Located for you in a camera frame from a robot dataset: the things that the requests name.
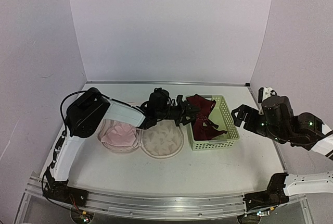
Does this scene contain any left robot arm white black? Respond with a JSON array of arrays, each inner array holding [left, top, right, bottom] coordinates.
[[41, 88, 200, 207]]

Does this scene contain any light pink bra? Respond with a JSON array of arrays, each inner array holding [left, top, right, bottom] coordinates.
[[101, 124, 136, 147]]

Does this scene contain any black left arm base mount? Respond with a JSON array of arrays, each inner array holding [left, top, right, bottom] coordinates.
[[42, 170, 88, 207]]

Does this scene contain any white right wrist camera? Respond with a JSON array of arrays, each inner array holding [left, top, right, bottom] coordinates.
[[258, 87, 277, 115]]

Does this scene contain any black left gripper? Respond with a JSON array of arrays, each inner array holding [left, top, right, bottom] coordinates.
[[157, 99, 202, 127]]

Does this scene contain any light green perforated plastic basket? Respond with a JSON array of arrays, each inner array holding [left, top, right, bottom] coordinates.
[[186, 94, 239, 151]]

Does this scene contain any dark red bra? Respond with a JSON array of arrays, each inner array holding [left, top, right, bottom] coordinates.
[[187, 94, 227, 141]]

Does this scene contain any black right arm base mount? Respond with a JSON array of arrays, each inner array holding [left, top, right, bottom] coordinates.
[[243, 173, 289, 213]]

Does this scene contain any beige patterned mesh laundry bag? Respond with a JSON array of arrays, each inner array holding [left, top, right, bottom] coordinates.
[[96, 118, 184, 159]]

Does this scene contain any aluminium front rail frame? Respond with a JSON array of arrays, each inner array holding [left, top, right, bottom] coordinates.
[[25, 175, 309, 220]]

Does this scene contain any aluminium back table edge strip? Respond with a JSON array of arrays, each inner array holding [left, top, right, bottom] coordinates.
[[86, 80, 251, 87]]

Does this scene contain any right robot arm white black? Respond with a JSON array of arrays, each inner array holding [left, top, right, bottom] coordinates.
[[231, 95, 332, 210]]

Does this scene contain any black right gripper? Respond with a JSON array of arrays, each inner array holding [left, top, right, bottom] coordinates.
[[231, 105, 287, 145]]

